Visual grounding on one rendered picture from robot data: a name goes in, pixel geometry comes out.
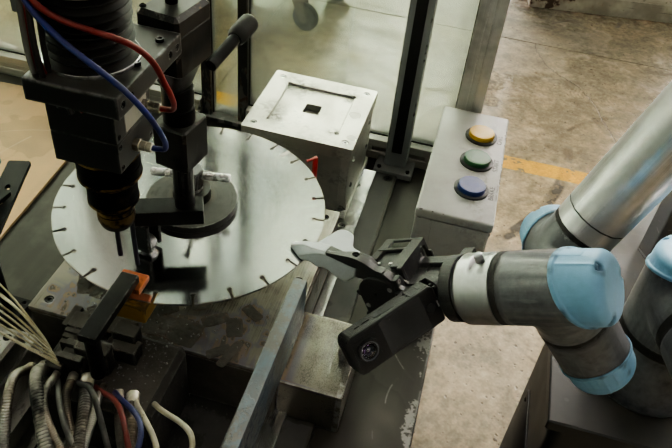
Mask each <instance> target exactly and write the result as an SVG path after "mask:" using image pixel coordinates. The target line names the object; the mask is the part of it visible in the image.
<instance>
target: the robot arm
mask: <svg viewBox="0 0 672 448"><path fill-rule="evenodd" d="M671 191H672V80H671V82H670V83H669V84H668V85H667V86H666V87H665V88H664V89H663V91H662V92H661V93H660V94H659V95H658V96H657V97H656V98H655V100H654V101H653V102H652V103H651V104H650V105H649V106H648V107H647V109H646V110H645V111H644V112H643V113H642V114H641V115H640V116H639V117H638V119H637V120H636V121H635V122H634V123H633V124H632V125H631V126H630V128H629V129H628V130H627V131H626V132H625V133H624V134H623V135H622V137H621V138H620V139H619V140H618V141H617V142H616V143H615V144H614V146H613V147H612V148H611V149H610V150H609V151H608V152H607V153H606V155H605V156H604V157H603V158H602V159H601V160H600V161H599V162H598V164H597V165H596V166H595V167H594V168H593V169H592V170H591V171H590V173H589V174H588V175H587V176H586V177H585V178H584V179H583V180H582V181H581V183H580V184H579V185H578V186H577V187H576V188H575V189H574V190H573V192H572V193H571V194H570V195H569V196H568V197H567V198H566V199H565V201H564V202H563V203H562V204H561V205H546V206H542V207H540V209H538V210H536V211H532V212H531V213H529V214H528V215H527V216H526V218H525V219H524V220H523V222H522V224H521V227H520V239H521V244H522V250H514V251H497V252H476V249H475V247H470V248H463V250H462V251H461V253H460V254H459V255H450V256H434V254H433V251H432V249H429V248H428V246H427V244H426V241H425V239H424V237H419V238H403V239H387V240H386V241H385V242H384V243H383V245H382V246H381V247H380V248H379V250H377V251H376V252H375V253H374V255H373V256H372V257H371V256H369V255H367V254H365V253H361V252H360V251H358V250H356V249H355V248H354V247H353V242H354V236H353V234H352V233H350V232H349V231H347V230H338V231H336V232H334V233H333V234H331V235H329V236H328V237H326V238H324V239H323V240H321V241H319V242H312V241H297V242H293V243H292V244H291V248H292V250H293V251H294V252H295V254H296V255H297V256H298V258H299V259H302V260H306V261H309V262H311V263H312V264H314V265H315V266H317V267H321V268H325V269H327V270H329V271H330V272H331V273H332V274H333V275H334V276H335V277H337V278H339V279H341V280H343V281H347V280H349V279H351V278H353V277H355V276H356V277H357V278H360V279H363V280H362V282H361V283H360V285H359V288H358V290H357V293H358V294H359V295H361V296H362V298H363V301H364V303H365V305H366V307H367V309H368V311H367V315H366V316H365V317H363V318H362V319H360V320H359V321H357V322H356V323H354V324H353V325H351V326H350V327H348V328H347V329H345V330H344V331H342V332H341V333H340V334H339V335H338V345H339V346H340V348H341V350H342V352H343V354H344V356H345V358H346V360H347V362H348V364H349V365H350V366H351V367H352V368H353V369H354V370H356V371H357V372H358V373H360V374H362V375H365V374H367V373H369V372H370V371H372V370H373V369H374V368H376V367H377V366H379V365H380V364H382V363H383V362H385V361H386V360H387V359H389V358H390V357H392V356H393V355H395V354H396V353H398V352H399V351H401V350H402V349H403V348H405V347H406V346H408V345H409V344H411V343H412V342H414V341H415V340H416V339H418V338H419V337H421V336H422V335H424V334H425V333H427V332H428V331H429V330H431V329H432V328H434V327H435V326H437V325H438V324H440V323H441V322H442V321H444V319H445V316H446V317H447V318H448V319H449V320H450V321H452V322H465V323H467V324H470V325H493V326H505V325H510V326H533V327H535V328H536V330H537V332H538V333H539V335H540V336H541V338H542V340H543V341H544V343H545V344H546V346H547V347H548V349H549V350H550V352H551V353H552V355H553V356H554V358H555V359H556V361H557V362H558V364H559V367H560V369H561V371H562V373H563V374H564V375H565V376H566V377H568V378H569V379H570V380H571V382H572V383H573V384H574V385H575V386H576V387H577V388H578V389H580V390H582V391H584V392H586V393H589V394H593V395H606V394H607V395H608V396H609V397H610V398H611V399H613V400H614V401H615V402H617V403H618V404H620V405H621V406H623V407H625V408H627V409H629V410H631V411H633V412H636V413H639V414H642V415H645V416H650V417H657V418H667V417H672V235H669V236H666V237H664V238H663V239H661V240H660V241H659V242H658V243H657V244H656V246H655V248H654V249H653V251H652V253H651V254H649V255H648V256H647V257H646V260H645V265H644V267H643V269H642V271H641V273H640V275H639V277H638V279H637V281H636V283H635V284H634V286H633V288H632V290H631V292H630V294H629V296H628V298H627V300H626V302H625V304H624V297H625V295H624V281H623V278H622V277H621V268H620V265H619V263H618V261H617V259H616V258H615V256H614V255H613V254H612V253H611V252H610V251H612V249H613V248H614V247H615V246H616V245H617V244H618V243H619V242H620V241H621V240H622V239H623V238H624V237H625V236H626V235H627V234H628V233H629V232H630V231H631V230H632V229H633V228H634V227H635V226H636V225H637V224H638V223H639V222H640V221H642V220H643V219H644V218H645V217H646V216H647V215H648V214H649V213H650V212H651V211H652V210H653V209H654V208H655V207H656V206H657V205H658V204H659V203H660V202H661V201H662V200H663V199H664V198H665V197H666V196H667V195H668V194H669V193H670V192H671ZM399 242H410V243H409V244H408V245H407V247H394V248H390V247H391V246H392V245H393V243H399ZM421 245H422V247H421ZM423 249H424V250H425V252H426V255H427V257H426V255H425V253H424V251H423Z"/></svg>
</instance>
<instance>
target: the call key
mask: <svg viewBox="0 0 672 448"><path fill-rule="evenodd" d="M469 136H470V137H471V138H472V139H473V140H475V141H478V142H481V143H489V142H492V141H493V140H494V136H495V133H494V131H493V130H492V129H491V128H490V127H487V126H484V125H475V126H473V127H471V129H470V132H469Z"/></svg>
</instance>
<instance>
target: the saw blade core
mask: <svg viewBox="0 0 672 448"><path fill-rule="evenodd" d="M221 130H222V128H219V127H207V146H208V154H207V155H206V156H205V157H204V158H203V159H202V160H201V161H200V162H199V165H201V166H202V168H203V170H207V171H211V172H215V173H223V174H230V175H231V181H230V182H231V183H232V184H233V185H234V187H235V188H236V191H237V195H238V205H237V209H236V212H235V213H234V215H233V216H232V218H231V219H230V220H229V221H227V222H226V223H225V224H223V225H222V226H220V227H218V228H216V229H213V230H210V231H207V232H202V233H193V234H186V233H177V232H173V231H170V230H167V229H164V228H162V227H161V226H160V227H161V237H162V241H161V242H160V243H158V242H157V244H156V246H155V247H154V248H153V249H152V250H151V253H150V254H148V253H145V252H143V251H141V250H138V252H139V259H140V265H138V266H137V265H135V259H134V253H133V247H132V240H131V232H130V227H129V228H128V229H126V230H124V231H121V232H120V238H121V244H122V251H123V256H118V251H117V245H116V239H115V232H110V231H108V230H106V229H104V228H103V226H101V224H100V222H99V221H98V218H97V212H96V211H95V210H93V209H92V208H91V207H90V206H89V204H88V201H87V191H86V188H85V187H83V186H82V185H81V184H80V183H79V182H78V180H77V175H76V169H75V170H74V171H73V172H72V173H71V174H70V175H69V176H68V178H67V179H66V180H65V181H64V183H63V186H61V188H60V189H59V191H58V193H57V195H56V198H55V200H54V204H53V209H52V213H51V227H52V233H53V232H54V233H53V237H54V240H55V243H56V246H57V248H58V250H59V252H60V253H61V255H62V256H63V258H64V259H65V261H66V262H67V263H68V264H69V265H70V266H71V267H72V268H73V269H74V270H75V271H76V272H77V273H78V274H79V275H80V276H82V277H85V276H86V275H87V276H86V277H85V279H86V280H87V281H89V282H90V283H92V284H94V285H95V286H97V287H99V288H101V289H103V290H105V291H108V290H109V289H110V287H111V286H112V284H113V283H114V281H115V280H116V279H117V277H118V276H119V274H120V273H121V272H122V271H123V269H127V270H131V271H134V272H138V273H142V274H146V275H149V282H148V283H147V285H146V286H145V288H144V289H143V291H142V292H141V294H140V295H137V294H133V293H131V295H132V298H131V300H134V301H138V302H143V303H149V304H151V302H152V299H153V297H154V295H153V294H154V293H158V295H156V297H155V300H154V302H153V304H157V305H167V306H192V298H191V295H192V294H194V295H195V296H194V305H205V304H212V303H218V302H223V301H228V300H232V298H231V295H230V293H229V291H227V289H232V291H231V292H232V295H233V297H234V299H236V298H239V297H242V296H245V295H248V294H251V293H254V292H256V291H259V290H261V289H263V288H265V287H267V284H266V283H265V282H264V281H263V280H262V279H260V277H264V280H265V281H266V282H267V283H268V284H269V285H271V284H273V283H275V282H277V281H278V280H280V279H281V278H283V277H284V276H286V275H287V274H289V273H290V272H291V271H293V270H294V269H295V268H296V266H298V265H299V264H300V263H302V262H303V260H302V259H299V258H298V256H297V255H296V254H295V252H294V251H293V250H292V248H291V244H292V243H293V242H297V241H304V240H306V241H312V242H317V241H318V239H319V237H320V235H321V232H322V229H323V225H324V222H323V221H324V220H325V201H324V196H323V193H322V190H321V187H320V185H319V183H318V181H317V179H316V178H315V176H314V175H313V173H312V172H311V171H310V169H309V168H308V167H307V166H306V165H305V164H304V163H303V162H302V161H301V160H299V158H297V157H296V156H295V155H293V154H292V153H291V152H290V153H289V154H287V155H285V156H283V157H282V156H280V154H282V153H284V152H286V151H288V150H286V149H284V148H283V147H281V146H279V145H278V146H277V144H275V143H273V142H271V141H269V140H267V139H264V138H262V137H259V136H256V135H252V136H251V134H249V133H246V132H242V131H237V130H232V129H227V128H224V129H223V132H222V134H220V133H221ZM250 136H251V137H250ZM249 137H250V140H246V139H248V138H249ZM276 146H277V147H276ZM274 147H275V148H274ZM273 148H274V150H270V149H273ZM140 155H141V163H142V166H143V173H142V176H141V178H140V179H139V180H138V189H139V191H140V198H146V195H147V192H148V190H149V188H150V187H151V186H152V185H153V184H154V183H155V182H156V181H157V180H158V179H160V178H162V177H163V176H155V175H151V174H150V168H152V167H159V168H167V167H165V166H162V165H159V164H157V163H156V160H155V151H153V152H152V153H149V152H145V151H140ZM295 161H296V162H295ZM291 162H292V163H293V162H294V163H293V164H290V163H291ZM312 178H313V179H312ZM305 179H307V181H305ZM68 186H69V187H68ZM72 186H74V188H70V187H72ZM313 198H314V199H316V200H312V199H313ZM63 207H66V208H65V209H62V208H63ZM312 219H315V220H317V221H312ZM63 229H66V231H62V230H63ZM72 251H76V252H75V253H71V252H72ZM69 253H70V254H69ZM67 254H68V255H67ZM286 260H289V261H290V263H289V262H286ZM291 263H292V264H294V265H295V266H294V265H292V264H291ZM92 270H96V271H95V272H92V273H91V271H92ZM89 273H90V274H89ZM88 274H89V275H88Z"/></svg>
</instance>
